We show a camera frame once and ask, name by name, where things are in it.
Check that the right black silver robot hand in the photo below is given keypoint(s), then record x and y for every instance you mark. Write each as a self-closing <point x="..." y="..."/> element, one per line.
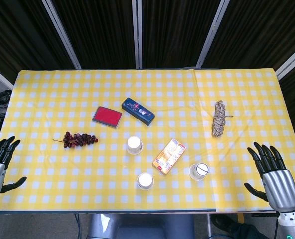
<point x="280" y="186"/>

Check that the red ink stamp pad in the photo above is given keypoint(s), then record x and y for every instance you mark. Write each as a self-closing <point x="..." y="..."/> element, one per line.
<point x="107" y="117"/>

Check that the dark red grape bunch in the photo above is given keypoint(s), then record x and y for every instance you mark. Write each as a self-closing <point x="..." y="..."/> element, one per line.
<point x="77" y="140"/>

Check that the yellow white checked tablecloth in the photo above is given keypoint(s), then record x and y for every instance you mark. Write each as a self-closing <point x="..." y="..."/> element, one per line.
<point x="62" y="174"/>

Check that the dark blue rectangular box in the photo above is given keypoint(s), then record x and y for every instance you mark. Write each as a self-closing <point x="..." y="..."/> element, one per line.
<point x="137" y="110"/>

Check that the white paper cup plain bottom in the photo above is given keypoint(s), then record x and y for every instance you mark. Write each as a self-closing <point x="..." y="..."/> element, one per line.
<point x="145" y="180"/>
<point x="134" y="144"/>

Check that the white paper cup lined bottom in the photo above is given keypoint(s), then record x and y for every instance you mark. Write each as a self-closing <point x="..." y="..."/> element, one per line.
<point x="199" y="171"/>

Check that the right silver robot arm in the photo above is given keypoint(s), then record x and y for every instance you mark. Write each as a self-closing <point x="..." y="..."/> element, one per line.
<point x="290" y="224"/>

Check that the colourful snack packet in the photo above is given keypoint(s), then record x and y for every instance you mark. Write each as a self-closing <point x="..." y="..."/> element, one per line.
<point x="168" y="156"/>

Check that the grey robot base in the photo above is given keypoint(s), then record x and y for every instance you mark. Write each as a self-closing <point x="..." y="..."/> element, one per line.
<point x="100" y="226"/>

